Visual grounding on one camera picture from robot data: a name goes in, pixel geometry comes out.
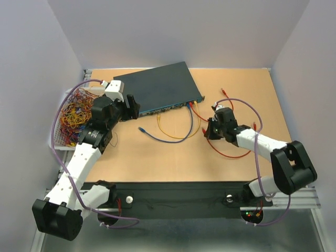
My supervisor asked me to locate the red ethernet cable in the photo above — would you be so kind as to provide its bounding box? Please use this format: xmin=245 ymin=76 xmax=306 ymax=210
xmin=201 ymin=121 xmax=258 ymax=159
xmin=192 ymin=88 xmax=235 ymax=123

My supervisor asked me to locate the yellow ethernet cable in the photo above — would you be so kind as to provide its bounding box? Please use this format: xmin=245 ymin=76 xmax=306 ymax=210
xmin=156 ymin=100 xmax=201 ymax=139

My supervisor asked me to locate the blue ethernet cable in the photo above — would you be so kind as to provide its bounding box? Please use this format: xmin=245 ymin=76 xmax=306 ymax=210
xmin=138 ymin=101 xmax=194 ymax=143

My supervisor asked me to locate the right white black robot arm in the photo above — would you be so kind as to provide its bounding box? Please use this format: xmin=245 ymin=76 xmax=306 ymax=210
xmin=204 ymin=107 xmax=318 ymax=205

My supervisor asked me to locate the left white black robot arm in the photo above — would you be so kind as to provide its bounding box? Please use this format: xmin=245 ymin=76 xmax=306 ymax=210
xmin=32 ymin=94 xmax=140 ymax=241

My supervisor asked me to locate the white perforated plastic basket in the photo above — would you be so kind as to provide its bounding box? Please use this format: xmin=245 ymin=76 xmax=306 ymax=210
xmin=54 ymin=86 xmax=103 ymax=151

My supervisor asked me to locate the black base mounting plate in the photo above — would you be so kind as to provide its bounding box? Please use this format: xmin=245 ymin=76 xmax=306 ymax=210
xmin=98 ymin=181 xmax=282 ymax=220

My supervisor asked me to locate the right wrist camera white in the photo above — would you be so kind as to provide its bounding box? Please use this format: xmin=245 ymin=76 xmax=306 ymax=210
xmin=212 ymin=104 xmax=224 ymax=112

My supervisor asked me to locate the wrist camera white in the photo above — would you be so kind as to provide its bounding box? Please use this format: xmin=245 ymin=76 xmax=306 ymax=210
xmin=101 ymin=80 xmax=124 ymax=102
xmin=212 ymin=104 xmax=224 ymax=112

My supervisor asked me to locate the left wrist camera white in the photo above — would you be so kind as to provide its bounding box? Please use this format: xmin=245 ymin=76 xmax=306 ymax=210
xmin=101 ymin=80 xmax=124 ymax=102

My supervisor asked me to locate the dark blue network switch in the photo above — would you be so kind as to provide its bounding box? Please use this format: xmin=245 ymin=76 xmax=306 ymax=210
xmin=114 ymin=61 xmax=204 ymax=117

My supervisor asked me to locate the tangled colourful cable pile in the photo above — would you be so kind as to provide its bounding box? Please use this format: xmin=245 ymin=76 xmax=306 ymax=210
xmin=54 ymin=88 xmax=103 ymax=148

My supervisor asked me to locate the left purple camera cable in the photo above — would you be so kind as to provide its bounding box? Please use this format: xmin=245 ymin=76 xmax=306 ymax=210
xmin=50 ymin=79 xmax=140 ymax=229

